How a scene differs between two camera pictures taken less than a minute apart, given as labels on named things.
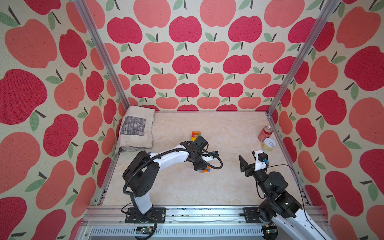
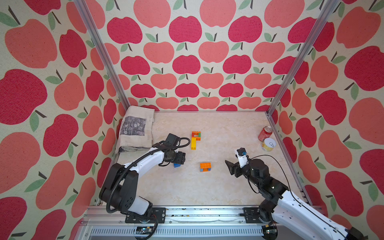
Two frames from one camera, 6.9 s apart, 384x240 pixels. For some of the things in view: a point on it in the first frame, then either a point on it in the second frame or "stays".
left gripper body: x=199 y=161 → x=177 y=157
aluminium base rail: x=181 y=223 stays
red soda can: x=265 y=133 stays
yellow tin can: x=268 y=144 stays
